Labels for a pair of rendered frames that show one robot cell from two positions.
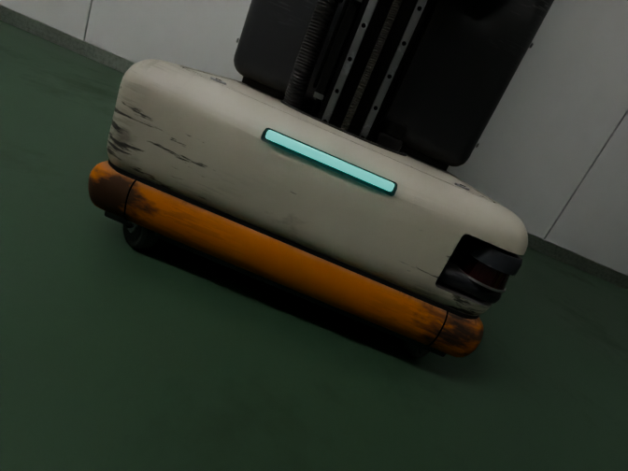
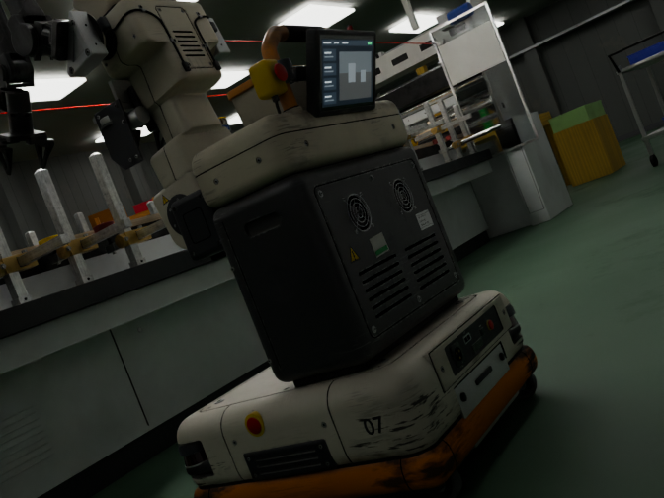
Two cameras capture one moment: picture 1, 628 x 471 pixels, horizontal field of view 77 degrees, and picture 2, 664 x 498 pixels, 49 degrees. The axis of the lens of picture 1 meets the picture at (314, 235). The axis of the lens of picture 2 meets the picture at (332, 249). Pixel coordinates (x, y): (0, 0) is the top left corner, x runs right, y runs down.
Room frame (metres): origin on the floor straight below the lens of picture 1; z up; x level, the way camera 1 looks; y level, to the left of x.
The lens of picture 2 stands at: (1.94, -1.33, 0.56)
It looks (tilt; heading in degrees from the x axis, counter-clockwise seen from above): 1 degrees down; 127
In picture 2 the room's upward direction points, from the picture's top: 22 degrees counter-clockwise
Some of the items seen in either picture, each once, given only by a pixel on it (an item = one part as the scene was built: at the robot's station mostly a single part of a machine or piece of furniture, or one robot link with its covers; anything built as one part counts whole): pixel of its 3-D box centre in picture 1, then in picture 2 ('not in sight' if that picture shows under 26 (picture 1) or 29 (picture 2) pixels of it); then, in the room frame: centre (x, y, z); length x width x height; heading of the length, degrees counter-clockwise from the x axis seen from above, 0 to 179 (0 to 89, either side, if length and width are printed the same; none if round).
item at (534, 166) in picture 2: not in sight; (435, 140); (-0.95, 4.57, 0.95); 1.65 x 0.70 x 1.90; 2
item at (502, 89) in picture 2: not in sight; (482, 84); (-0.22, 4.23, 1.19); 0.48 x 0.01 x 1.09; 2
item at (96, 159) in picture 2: not in sight; (118, 213); (-0.25, 0.45, 0.91); 0.04 x 0.04 x 0.48; 2
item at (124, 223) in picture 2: not in sight; (89, 242); (-0.19, 0.25, 0.83); 0.43 x 0.03 x 0.04; 2
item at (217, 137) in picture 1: (321, 181); (360, 398); (0.85, 0.03, 0.16); 0.67 x 0.64 x 0.25; 2
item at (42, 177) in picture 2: not in sight; (65, 234); (-0.24, 0.20, 0.88); 0.04 x 0.04 x 0.48; 2
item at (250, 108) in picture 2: not in sight; (286, 102); (0.96, 0.04, 0.87); 0.23 x 0.15 x 0.11; 92
